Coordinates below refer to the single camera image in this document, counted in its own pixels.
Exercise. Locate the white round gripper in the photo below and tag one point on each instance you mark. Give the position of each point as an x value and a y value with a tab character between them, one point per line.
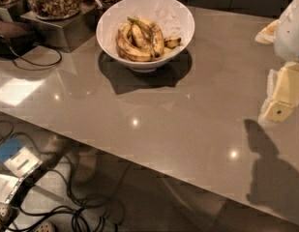
290	33

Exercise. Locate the spotted banana with green stem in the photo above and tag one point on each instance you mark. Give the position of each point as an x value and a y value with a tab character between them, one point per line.
152	32

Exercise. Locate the small banana right side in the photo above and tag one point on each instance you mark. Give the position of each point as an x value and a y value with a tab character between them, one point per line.
172	41

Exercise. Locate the white paper bowl liner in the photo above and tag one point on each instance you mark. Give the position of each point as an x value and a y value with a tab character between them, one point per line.
165	16

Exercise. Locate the white ceramic bowl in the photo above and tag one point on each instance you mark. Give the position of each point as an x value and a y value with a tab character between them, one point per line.
117	15

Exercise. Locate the middle spotted banana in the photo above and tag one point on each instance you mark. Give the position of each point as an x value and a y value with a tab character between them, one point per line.
140	39

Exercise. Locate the large curved spotted banana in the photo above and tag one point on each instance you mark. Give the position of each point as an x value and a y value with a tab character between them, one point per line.
125	46

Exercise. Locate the grey metal stand block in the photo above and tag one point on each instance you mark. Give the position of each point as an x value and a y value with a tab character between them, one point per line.
68	34

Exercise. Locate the glass jar of nuts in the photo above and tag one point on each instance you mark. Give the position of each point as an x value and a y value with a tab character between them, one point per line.
54	9

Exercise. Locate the black appliance on left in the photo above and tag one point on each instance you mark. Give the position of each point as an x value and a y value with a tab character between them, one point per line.
15	37

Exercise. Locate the blue and white box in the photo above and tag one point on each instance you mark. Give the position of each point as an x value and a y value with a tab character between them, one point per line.
18	158

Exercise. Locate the white paper sheet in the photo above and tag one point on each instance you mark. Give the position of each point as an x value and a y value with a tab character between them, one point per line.
8	187

